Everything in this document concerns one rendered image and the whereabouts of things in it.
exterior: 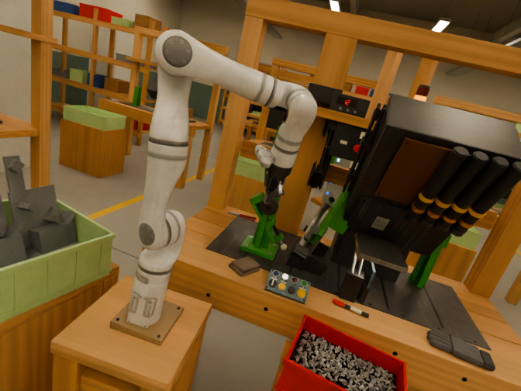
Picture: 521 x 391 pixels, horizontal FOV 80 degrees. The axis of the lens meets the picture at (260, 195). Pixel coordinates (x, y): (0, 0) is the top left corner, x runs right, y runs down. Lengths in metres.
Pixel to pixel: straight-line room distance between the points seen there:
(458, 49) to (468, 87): 10.05
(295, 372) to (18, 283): 0.79
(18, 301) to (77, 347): 0.26
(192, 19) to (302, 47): 4.20
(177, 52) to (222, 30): 11.79
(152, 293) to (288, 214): 0.93
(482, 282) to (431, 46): 1.11
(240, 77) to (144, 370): 0.73
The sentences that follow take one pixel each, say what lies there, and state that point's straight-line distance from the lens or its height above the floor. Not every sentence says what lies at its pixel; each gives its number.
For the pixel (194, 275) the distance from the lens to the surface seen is 1.20.
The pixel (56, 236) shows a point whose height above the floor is 0.89.
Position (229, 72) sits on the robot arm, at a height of 1.57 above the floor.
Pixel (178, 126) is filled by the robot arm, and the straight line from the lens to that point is 0.75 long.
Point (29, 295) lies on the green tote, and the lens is 1.15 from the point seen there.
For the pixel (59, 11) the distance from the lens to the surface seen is 7.68.
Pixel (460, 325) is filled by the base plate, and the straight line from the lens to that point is 1.49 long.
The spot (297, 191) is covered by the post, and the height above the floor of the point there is 1.11.
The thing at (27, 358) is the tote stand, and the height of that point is 0.61.
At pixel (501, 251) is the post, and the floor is 1.12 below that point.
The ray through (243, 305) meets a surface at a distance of 1.19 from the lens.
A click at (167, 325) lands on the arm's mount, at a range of 1.00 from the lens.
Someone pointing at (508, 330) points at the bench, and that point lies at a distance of 1.71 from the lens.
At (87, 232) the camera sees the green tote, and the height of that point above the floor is 0.91.
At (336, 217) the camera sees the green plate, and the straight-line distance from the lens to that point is 1.24.
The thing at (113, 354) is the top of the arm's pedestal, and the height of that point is 0.85.
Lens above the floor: 1.55
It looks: 18 degrees down
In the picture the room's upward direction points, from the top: 14 degrees clockwise
